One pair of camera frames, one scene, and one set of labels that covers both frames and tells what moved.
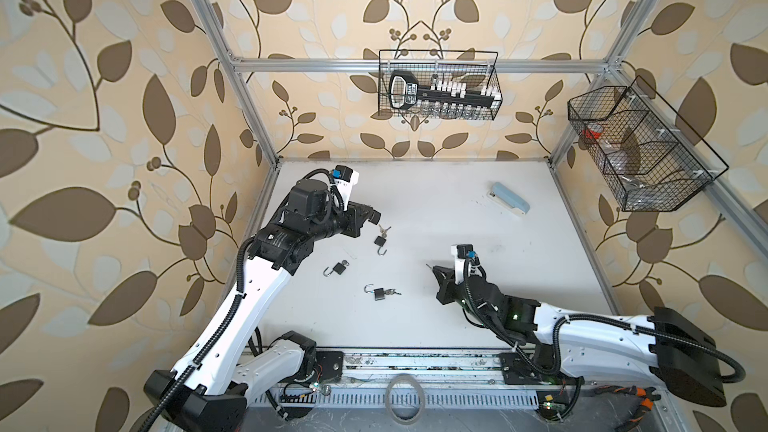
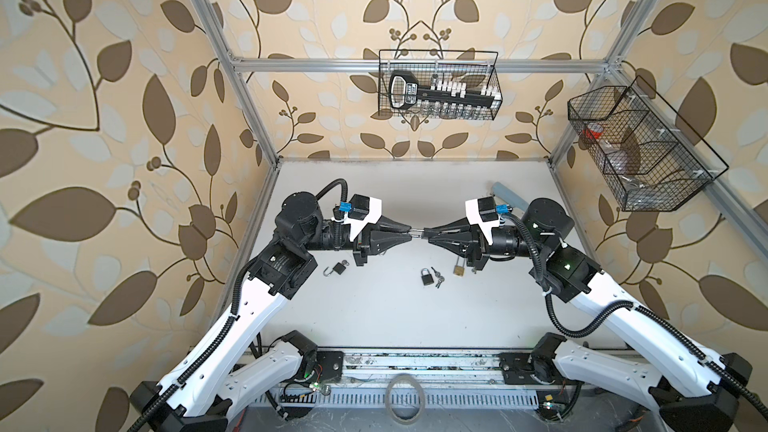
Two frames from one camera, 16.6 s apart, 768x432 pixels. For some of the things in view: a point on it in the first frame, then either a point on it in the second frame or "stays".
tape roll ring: x=401 y=379 stays
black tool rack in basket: x=405 y=93 stays
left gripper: x=356 y=216 -> x=371 y=245
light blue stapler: x=509 y=198 stays
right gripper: x=446 y=284 -> x=476 y=247
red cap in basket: x=593 y=131 stays
